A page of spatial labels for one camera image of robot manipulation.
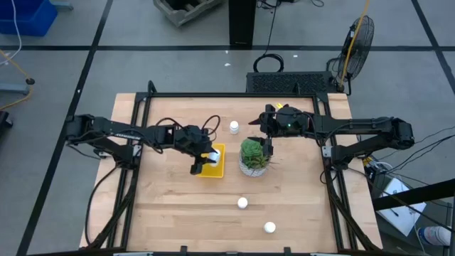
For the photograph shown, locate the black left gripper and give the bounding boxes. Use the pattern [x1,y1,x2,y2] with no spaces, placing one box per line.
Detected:
[173,124,218,175]

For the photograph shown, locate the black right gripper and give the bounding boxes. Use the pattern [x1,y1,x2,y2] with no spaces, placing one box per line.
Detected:
[247,103,310,157]

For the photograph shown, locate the yellow plastic basket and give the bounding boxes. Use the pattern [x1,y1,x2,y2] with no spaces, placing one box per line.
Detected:
[196,142,227,179]

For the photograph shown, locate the green succulent in white pot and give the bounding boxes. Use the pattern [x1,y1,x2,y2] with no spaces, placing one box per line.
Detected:
[238,137,280,178]

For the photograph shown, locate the black computer case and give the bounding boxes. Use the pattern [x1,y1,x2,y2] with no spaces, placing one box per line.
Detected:
[246,70,338,95]

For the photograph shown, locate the black square pillar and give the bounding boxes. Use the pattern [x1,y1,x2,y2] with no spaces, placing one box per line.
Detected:
[229,0,257,49]

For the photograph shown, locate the black power box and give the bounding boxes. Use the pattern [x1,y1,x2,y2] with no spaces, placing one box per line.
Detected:
[364,165,387,189]

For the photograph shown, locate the black floor fan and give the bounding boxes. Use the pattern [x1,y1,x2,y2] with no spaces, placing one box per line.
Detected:
[336,14,376,97]

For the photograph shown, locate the grey wooden crate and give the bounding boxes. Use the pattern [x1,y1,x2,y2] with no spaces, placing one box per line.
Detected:
[153,0,224,28]

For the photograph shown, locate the white cardboard box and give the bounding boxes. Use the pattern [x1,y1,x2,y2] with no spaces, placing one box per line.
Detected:
[375,176,427,238]

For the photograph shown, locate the black metal beam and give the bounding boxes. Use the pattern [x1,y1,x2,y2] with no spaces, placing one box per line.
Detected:
[372,178,455,212]

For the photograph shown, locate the clear plastic bottle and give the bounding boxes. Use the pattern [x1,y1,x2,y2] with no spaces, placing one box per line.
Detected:
[417,225,453,247]

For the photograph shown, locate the grey floor stand bar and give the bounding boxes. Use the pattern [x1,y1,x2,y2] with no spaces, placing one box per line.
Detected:
[0,82,32,95]

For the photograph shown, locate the black object at floor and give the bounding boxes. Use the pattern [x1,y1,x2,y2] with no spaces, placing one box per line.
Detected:
[0,110,14,129]

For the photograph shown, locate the blue plastic bin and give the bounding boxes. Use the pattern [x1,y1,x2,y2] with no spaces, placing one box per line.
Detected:
[0,0,59,37]

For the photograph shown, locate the black aluminium table frame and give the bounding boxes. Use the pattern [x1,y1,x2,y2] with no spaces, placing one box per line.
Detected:
[80,80,383,255]

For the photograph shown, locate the coiled black cable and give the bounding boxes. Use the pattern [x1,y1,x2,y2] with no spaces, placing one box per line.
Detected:
[252,0,285,74]

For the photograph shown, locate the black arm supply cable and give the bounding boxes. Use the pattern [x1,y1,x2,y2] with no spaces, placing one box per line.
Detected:
[84,165,120,247]

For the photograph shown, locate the yellow cable over fan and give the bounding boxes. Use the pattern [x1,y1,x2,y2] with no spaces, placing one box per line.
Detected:
[339,0,373,90]

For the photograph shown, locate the yellow floor cable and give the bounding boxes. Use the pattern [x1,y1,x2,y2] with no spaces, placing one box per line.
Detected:
[0,49,36,111]

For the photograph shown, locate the thin white cable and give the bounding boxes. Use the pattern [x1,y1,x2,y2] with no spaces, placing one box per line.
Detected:
[0,0,23,68]

